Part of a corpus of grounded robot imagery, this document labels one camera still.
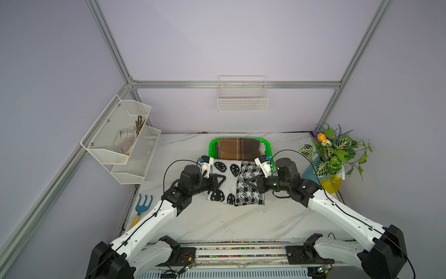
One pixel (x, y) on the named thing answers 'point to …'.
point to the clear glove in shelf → (124, 140)
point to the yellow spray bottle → (333, 183)
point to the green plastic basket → (213, 146)
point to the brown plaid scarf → (237, 149)
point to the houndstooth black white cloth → (245, 195)
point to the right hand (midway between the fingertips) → (248, 183)
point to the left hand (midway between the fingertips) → (223, 179)
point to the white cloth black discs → (227, 192)
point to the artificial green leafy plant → (332, 149)
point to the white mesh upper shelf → (111, 138)
